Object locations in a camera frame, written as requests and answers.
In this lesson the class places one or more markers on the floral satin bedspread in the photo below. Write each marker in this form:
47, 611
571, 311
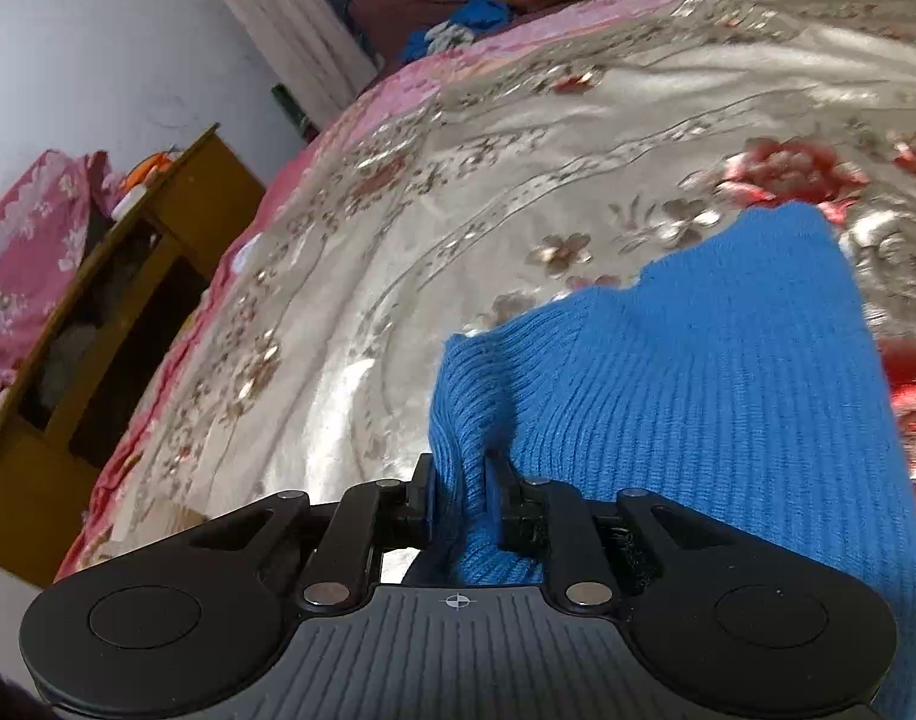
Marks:
443, 202

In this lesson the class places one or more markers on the white grey cloth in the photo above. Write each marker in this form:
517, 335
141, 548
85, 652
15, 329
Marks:
444, 37

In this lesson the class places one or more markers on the beige curtain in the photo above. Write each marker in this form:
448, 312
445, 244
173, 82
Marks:
293, 22

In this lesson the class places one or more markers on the orange object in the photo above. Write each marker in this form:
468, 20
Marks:
149, 167

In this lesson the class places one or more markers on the pink floral cloth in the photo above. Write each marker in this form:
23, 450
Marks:
23, 255

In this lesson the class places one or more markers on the maroon bed sheet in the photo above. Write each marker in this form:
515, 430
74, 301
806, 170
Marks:
413, 7

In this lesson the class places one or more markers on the pile of blue clothes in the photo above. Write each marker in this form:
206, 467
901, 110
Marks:
480, 15

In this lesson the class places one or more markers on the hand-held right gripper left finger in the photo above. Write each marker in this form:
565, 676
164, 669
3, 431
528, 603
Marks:
420, 495

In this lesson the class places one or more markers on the wooden side cabinet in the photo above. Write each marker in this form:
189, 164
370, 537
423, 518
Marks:
203, 202

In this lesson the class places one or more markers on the blue sweater with yellow stripe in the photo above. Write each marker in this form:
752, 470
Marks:
690, 390

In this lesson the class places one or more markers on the small white object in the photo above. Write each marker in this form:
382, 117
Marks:
128, 202

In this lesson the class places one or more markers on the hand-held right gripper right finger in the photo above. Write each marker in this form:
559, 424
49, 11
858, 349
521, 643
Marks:
497, 487

